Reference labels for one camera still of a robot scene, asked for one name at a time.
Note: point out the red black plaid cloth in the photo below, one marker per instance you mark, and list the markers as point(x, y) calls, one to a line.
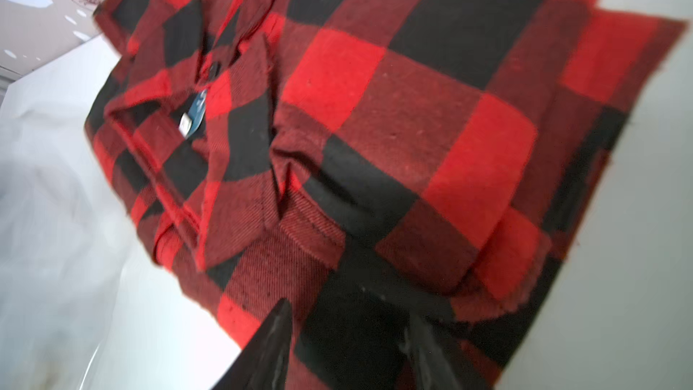
point(367, 160)

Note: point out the clear plastic vacuum bag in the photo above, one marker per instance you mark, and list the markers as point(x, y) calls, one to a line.
point(59, 274)

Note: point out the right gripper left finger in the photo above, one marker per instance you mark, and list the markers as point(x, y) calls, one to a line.
point(263, 363)

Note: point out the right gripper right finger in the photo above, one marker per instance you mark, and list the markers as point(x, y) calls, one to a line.
point(437, 361)

